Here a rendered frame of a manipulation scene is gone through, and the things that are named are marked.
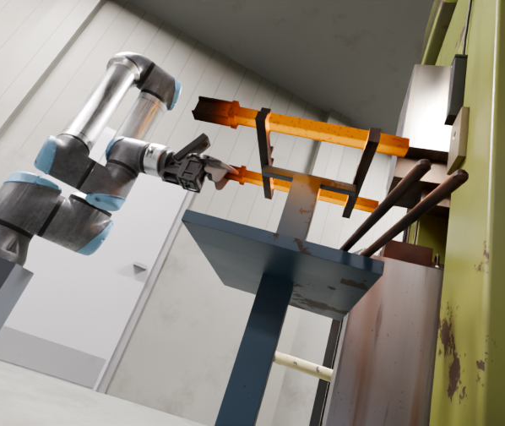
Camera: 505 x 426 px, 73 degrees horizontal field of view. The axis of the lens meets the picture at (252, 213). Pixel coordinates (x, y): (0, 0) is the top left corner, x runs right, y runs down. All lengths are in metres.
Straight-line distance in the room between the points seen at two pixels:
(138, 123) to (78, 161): 0.41
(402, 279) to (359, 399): 0.30
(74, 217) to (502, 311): 1.13
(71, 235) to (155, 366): 2.23
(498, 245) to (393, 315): 0.31
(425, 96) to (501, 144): 0.62
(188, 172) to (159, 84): 0.54
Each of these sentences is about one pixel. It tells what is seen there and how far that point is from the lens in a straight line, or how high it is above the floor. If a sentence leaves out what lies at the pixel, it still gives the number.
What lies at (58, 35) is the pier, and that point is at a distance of 4.28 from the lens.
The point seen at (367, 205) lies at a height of 0.98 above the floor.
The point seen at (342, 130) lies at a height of 0.99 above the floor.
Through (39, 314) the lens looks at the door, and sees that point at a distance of 3.31.
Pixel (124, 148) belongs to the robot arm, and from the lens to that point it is 1.01.
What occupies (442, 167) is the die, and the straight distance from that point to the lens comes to 1.32.
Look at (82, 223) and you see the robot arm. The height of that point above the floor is 0.79.
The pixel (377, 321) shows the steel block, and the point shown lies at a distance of 0.92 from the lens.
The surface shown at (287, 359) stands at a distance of 1.47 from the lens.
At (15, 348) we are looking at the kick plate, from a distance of 3.34.
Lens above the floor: 0.55
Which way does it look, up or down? 23 degrees up
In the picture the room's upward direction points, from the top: 20 degrees clockwise
